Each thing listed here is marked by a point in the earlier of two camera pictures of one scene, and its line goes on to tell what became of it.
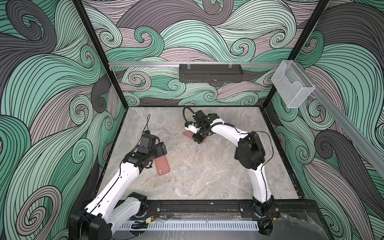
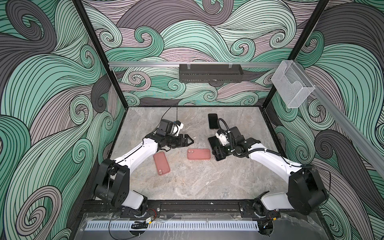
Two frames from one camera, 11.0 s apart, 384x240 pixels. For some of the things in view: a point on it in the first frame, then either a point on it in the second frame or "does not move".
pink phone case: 205,137 to 199,154
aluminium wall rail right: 354,130 does not move
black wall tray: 210,73 does not move
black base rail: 227,207 does not move
